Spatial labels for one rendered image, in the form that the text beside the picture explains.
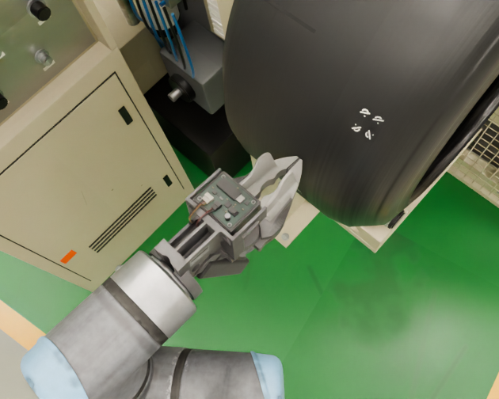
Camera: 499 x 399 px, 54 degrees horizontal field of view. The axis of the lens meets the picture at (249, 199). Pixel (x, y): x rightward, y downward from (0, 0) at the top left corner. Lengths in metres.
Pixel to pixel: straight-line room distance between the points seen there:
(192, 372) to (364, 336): 1.28
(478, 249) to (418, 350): 0.43
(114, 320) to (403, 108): 0.35
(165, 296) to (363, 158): 0.26
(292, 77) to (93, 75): 0.73
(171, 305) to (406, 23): 0.35
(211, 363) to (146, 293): 0.13
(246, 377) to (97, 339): 0.17
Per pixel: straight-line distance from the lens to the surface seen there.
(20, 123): 1.20
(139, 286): 0.50
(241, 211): 0.51
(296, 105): 0.57
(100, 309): 0.51
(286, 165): 0.61
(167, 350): 0.62
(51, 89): 1.21
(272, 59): 0.58
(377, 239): 0.98
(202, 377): 0.58
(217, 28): 1.08
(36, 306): 2.07
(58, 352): 0.51
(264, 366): 0.58
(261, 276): 1.84
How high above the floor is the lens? 1.80
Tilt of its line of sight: 69 degrees down
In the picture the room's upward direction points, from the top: 15 degrees counter-clockwise
